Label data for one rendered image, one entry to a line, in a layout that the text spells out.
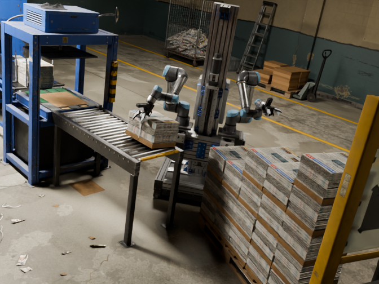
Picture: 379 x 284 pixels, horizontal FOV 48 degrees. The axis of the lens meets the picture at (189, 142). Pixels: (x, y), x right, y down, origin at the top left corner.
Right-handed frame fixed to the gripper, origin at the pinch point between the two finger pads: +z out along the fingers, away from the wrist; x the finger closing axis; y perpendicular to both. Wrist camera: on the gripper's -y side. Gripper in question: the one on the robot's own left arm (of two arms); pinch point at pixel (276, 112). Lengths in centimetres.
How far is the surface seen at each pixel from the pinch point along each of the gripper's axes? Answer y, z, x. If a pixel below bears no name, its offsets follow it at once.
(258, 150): 12, 45, 39
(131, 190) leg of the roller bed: 52, 9, 133
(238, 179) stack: 41, 35, 50
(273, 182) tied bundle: 21, 79, 43
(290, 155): 15, 55, 16
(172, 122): 8, -21, 89
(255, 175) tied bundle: 27, 57, 46
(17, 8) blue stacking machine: -51, -350, 217
